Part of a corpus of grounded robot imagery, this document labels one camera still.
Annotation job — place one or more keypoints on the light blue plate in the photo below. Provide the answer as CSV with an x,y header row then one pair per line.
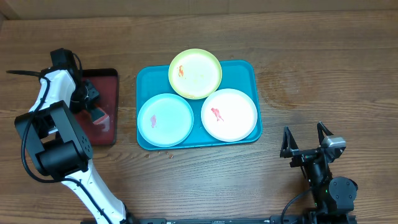
x,y
165,120

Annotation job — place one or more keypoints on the white plate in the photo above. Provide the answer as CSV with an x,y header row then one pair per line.
x,y
229,115

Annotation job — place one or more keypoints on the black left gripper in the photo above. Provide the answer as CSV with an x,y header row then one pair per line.
x,y
92,96

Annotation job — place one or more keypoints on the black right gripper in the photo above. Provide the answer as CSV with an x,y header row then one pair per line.
x,y
291,149

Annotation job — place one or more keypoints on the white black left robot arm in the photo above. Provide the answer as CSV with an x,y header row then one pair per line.
x,y
55,148

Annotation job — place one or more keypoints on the black tray with red water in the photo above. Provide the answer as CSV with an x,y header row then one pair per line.
x,y
106,81

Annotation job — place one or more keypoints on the yellow plate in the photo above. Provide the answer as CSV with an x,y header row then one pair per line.
x,y
195,74

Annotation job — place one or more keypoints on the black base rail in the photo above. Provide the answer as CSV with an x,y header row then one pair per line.
x,y
275,219

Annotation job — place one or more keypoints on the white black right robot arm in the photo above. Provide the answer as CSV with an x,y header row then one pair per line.
x,y
332,195

